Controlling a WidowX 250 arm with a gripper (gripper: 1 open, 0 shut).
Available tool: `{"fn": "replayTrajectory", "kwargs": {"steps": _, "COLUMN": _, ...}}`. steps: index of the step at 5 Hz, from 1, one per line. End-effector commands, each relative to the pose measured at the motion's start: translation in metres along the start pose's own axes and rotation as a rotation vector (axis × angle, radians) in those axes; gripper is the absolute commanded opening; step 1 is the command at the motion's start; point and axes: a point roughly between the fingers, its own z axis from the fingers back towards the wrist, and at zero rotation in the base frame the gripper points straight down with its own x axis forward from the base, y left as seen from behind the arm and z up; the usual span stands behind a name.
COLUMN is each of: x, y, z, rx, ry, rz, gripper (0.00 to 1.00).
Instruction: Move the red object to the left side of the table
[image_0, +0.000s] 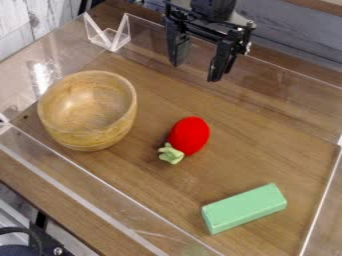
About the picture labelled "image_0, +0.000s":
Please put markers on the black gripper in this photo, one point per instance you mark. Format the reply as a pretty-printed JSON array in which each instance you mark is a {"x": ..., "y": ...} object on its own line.
[{"x": 211, "y": 20}]

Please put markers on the red plush strawberry toy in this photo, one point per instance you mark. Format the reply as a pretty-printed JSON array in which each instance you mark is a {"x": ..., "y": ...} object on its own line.
[{"x": 187, "y": 138}]

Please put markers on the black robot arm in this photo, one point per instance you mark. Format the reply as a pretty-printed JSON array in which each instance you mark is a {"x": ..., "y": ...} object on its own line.
[{"x": 213, "y": 21}]

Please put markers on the wooden bowl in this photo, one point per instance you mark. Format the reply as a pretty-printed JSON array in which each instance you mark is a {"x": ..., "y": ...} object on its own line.
[{"x": 87, "y": 110}]

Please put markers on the green rectangular block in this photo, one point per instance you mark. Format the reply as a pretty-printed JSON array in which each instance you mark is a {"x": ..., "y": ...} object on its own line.
[{"x": 243, "y": 208}]

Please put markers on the clear acrylic corner bracket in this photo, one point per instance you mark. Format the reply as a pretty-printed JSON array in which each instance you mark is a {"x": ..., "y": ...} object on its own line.
[{"x": 111, "y": 39}]

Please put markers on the clear acrylic tray wall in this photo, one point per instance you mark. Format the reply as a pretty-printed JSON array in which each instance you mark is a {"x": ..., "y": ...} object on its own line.
[{"x": 133, "y": 205}]

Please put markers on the black metal bracket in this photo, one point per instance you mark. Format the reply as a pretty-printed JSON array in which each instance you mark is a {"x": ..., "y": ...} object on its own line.
[{"x": 43, "y": 241}]

